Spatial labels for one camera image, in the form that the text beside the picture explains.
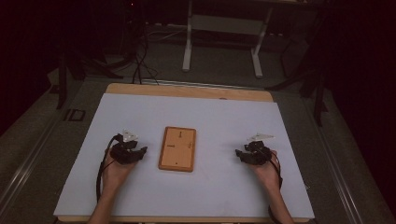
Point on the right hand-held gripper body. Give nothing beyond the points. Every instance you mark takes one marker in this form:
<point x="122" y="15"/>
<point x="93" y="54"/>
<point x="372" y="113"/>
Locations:
<point x="257" y="155"/>

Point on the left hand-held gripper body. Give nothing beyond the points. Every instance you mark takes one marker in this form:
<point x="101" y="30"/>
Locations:
<point x="124" y="153"/>

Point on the wooden board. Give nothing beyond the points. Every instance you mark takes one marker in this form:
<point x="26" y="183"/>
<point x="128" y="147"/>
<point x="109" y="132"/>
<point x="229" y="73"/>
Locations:
<point x="177" y="148"/>

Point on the person's right hand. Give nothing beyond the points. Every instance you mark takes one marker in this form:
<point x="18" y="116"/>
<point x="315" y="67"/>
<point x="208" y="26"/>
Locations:
<point x="266" y="174"/>

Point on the person's left hand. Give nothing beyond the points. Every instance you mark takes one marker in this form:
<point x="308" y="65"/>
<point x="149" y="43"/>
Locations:
<point x="115" y="174"/>

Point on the white table mat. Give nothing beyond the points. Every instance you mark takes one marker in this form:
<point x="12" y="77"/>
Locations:
<point x="199" y="186"/>

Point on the wooden table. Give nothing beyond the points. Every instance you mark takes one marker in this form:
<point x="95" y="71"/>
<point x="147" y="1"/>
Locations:
<point x="186" y="90"/>

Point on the black tripod stand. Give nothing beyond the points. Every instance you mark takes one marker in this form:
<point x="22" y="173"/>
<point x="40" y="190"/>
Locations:
<point x="316" y="87"/>

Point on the black metal stand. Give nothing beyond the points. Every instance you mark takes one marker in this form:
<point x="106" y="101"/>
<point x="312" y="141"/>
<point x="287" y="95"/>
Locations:
<point x="63" y="81"/>

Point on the black floor bracket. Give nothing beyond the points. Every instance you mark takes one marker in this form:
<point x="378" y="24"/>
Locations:
<point x="74" y="114"/>

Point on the metal floor rail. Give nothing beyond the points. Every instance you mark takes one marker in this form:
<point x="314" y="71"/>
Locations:
<point x="28" y="161"/>
<point x="339" y="174"/>

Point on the white desk frame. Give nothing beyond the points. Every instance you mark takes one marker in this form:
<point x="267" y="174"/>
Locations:
<point x="224" y="25"/>

